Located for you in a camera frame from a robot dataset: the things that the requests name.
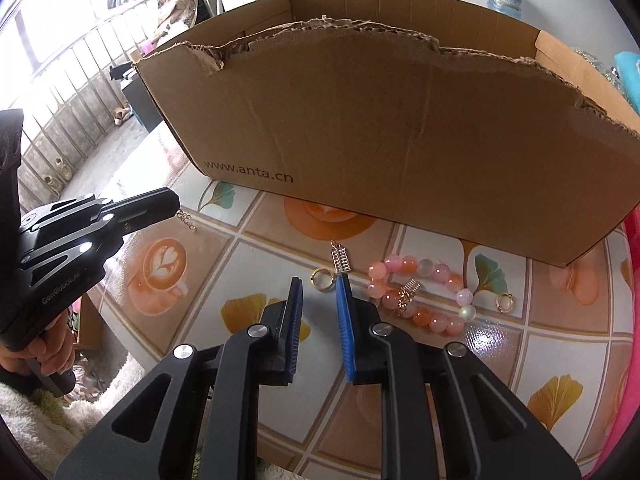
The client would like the person's left hand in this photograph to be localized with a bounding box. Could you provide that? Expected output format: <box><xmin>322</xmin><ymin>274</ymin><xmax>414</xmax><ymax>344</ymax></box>
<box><xmin>0</xmin><ymin>317</ymin><xmax>76</xmax><ymax>386</ymax></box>

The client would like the pair of pale slippers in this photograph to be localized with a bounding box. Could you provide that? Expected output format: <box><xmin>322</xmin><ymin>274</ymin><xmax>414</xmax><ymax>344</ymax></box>
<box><xmin>42</xmin><ymin>157</ymin><xmax>72</xmax><ymax>192</ymax></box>

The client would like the pink fleece blanket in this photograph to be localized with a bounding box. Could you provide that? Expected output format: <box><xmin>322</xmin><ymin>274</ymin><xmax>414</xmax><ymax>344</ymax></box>
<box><xmin>585</xmin><ymin>210</ymin><xmax>640</xmax><ymax>480</ymax></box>

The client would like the leaf print lace-trimmed cloth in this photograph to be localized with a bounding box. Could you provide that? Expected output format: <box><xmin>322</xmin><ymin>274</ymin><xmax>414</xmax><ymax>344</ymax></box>
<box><xmin>570</xmin><ymin>47</ymin><xmax>617</xmax><ymax>92</ymax></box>

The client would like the tile pattern tablecloth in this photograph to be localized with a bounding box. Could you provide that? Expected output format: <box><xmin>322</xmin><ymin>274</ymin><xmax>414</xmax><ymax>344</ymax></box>
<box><xmin>75</xmin><ymin>120</ymin><xmax>636</xmax><ymax>471</ymax></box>

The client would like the white fluffy blanket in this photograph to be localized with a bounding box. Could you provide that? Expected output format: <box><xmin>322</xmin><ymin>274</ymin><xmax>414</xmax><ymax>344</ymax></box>
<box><xmin>65</xmin><ymin>352</ymin><xmax>151</xmax><ymax>428</ymax></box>

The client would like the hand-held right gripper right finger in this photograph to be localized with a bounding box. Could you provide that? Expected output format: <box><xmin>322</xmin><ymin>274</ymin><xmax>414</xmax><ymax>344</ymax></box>
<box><xmin>335</xmin><ymin>275</ymin><xmax>583</xmax><ymax>480</ymax></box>

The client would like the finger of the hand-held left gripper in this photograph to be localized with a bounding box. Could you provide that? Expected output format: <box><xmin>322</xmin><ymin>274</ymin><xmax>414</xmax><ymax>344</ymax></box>
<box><xmin>20</xmin><ymin>186</ymin><xmax>182</xmax><ymax>234</ymax></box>
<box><xmin>21</xmin><ymin>210</ymin><xmax>179</xmax><ymax>282</ymax></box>

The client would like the brown cardboard box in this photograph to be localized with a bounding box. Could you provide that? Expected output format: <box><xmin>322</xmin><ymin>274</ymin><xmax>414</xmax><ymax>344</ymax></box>
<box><xmin>132</xmin><ymin>0</ymin><xmax>640</xmax><ymax>268</ymax></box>

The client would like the person's left forearm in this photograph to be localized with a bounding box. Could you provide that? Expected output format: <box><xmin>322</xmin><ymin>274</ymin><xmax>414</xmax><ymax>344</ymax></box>
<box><xmin>0</xmin><ymin>377</ymin><xmax>66</xmax><ymax>443</ymax></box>

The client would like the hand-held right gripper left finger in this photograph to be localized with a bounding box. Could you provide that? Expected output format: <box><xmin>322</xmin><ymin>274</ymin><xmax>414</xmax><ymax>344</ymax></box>
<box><xmin>52</xmin><ymin>276</ymin><xmax>306</xmax><ymax>480</ymax></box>

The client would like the metal balcony railing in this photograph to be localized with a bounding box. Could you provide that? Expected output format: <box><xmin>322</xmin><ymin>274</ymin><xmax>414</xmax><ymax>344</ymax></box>
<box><xmin>0</xmin><ymin>0</ymin><xmax>168</xmax><ymax>198</ymax></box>

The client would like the gold dangle earring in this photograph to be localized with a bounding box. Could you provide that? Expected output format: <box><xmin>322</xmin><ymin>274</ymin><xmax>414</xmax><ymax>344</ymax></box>
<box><xmin>395</xmin><ymin>280</ymin><xmax>421</xmax><ymax>317</ymax></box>

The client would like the pink bead bracelet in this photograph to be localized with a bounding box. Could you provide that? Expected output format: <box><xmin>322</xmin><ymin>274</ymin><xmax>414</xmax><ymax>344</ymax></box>
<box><xmin>366</xmin><ymin>254</ymin><xmax>476</xmax><ymax>337</ymax></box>

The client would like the pile of bags and clutter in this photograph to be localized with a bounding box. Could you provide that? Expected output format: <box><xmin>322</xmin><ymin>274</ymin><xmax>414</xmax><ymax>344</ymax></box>
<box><xmin>156</xmin><ymin>0</ymin><xmax>212</xmax><ymax>47</ymax></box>

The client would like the silver abacus pendant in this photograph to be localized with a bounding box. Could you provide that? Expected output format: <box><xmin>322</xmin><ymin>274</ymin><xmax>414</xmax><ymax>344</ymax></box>
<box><xmin>327</xmin><ymin>240</ymin><xmax>353</xmax><ymax>276</ymax></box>

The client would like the dark grey cabinet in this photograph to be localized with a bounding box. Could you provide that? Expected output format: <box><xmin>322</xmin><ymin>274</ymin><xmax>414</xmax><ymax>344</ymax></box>
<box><xmin>121</xmin><ymin>76</ymin><xmax>157</xmax><ymax>135</ymax></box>

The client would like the light blue printed pillow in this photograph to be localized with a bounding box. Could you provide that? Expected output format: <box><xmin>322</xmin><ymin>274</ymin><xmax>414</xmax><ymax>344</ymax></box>
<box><xmin>614</xmin><ymin>52</ymin><xmax>640</xmax><ymax>92</ymax></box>

